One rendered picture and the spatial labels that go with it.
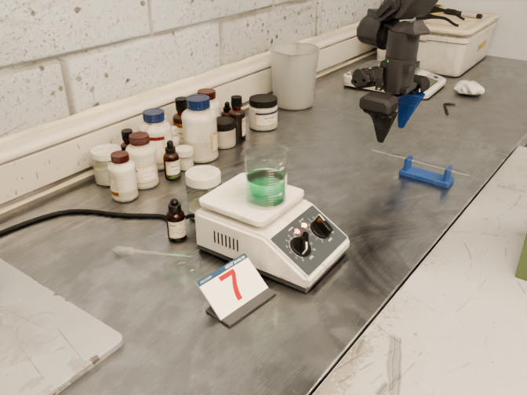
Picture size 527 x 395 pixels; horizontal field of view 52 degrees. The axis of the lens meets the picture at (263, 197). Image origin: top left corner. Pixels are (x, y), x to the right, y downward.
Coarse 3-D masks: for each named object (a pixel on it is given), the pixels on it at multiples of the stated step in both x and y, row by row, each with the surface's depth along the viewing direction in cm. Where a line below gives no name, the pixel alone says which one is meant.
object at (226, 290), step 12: (240, 264) 74; (228, 276) 73; (240, 276) 73; (252, 276) 74; (204, 288) 70; (216, 288) 71; (228, 288) 72; (240, 288) 72; (252, 288) 73; (216, 300) 70; (228, 300) 71; (240, 300) 72
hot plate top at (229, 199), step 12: (228, 180) 85; (240, 180) 85; (216, 192) 82; (228, 192) 82; (240, 192) 82; (288, 192) 82; (300, 192) 82; (204, 204) 79; (216, 204) 78; (228, 204) 78; (240, 204) 78; (288, 204) 78; (240, 216) 76; (252, 216) 75; (264, 216) 75; (276, 216) 76
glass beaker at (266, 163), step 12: (252, 144) 78; (264, 144) 78; (276, 144) 78; (252, 156) 78; (264, 156) 79; (276, 156) 79; (252, 168) 74; (264, 168) 74; (276, 168) 74; (252, 180) 75; (264, 180) 74; (276, 180) 75; (252, 192) 76; (264, 192) 75; (276, 192) 76; (252, 204) 77; (264, 204) 76; (276, 204) 77
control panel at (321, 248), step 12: (300, 216) 80; (312, 216) 81; (324, 216) 82; (288, 228) 77; (300, 228) 78; (336, 228) 82; (276, 240) 75; (288, 240) 76; (312, 240) 78; (324, 240) 79; (336, 240) 80; (288, 252) 74; (312, 252) 76; (324, 252) 77; (300, 264) 74; (312, 264) 74
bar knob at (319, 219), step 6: (318, 216) 79; (312, 222) 80; (318, 222) 79; (324, 222) 78; (312, 228) 79; (318, 228) 79; (324, 228) 78; (330, 228) 78; (318, 234) 78; (324, 234) 79
